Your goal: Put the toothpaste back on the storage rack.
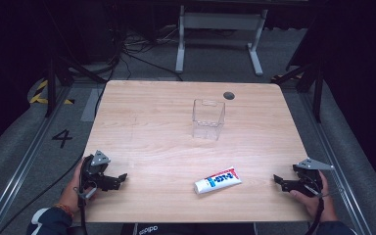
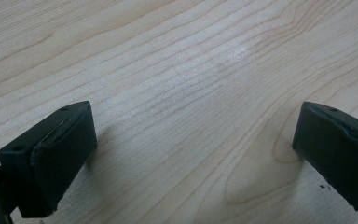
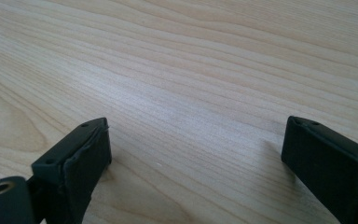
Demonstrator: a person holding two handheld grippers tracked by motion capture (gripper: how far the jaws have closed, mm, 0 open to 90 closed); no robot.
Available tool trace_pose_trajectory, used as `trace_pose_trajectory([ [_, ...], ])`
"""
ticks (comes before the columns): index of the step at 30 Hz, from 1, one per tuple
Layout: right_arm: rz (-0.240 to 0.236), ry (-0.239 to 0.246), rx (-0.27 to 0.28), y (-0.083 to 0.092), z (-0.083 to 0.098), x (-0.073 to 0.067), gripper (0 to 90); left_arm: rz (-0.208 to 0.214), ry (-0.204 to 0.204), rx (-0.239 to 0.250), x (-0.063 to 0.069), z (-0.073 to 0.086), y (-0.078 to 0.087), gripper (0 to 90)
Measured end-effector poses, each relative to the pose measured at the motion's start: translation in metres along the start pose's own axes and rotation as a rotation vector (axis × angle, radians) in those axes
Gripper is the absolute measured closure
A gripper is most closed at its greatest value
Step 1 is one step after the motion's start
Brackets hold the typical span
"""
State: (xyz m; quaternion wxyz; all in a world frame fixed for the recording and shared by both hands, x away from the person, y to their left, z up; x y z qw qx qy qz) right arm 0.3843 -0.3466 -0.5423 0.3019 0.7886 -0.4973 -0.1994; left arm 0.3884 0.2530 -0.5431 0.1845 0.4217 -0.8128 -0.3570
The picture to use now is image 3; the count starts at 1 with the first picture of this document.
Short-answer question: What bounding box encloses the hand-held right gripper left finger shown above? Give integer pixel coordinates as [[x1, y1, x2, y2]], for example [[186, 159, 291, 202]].
[[27, 117, 113, 224]]

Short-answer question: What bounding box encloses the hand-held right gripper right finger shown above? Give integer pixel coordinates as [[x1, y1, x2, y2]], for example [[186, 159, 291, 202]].
[[281, 115, 358, 224]]

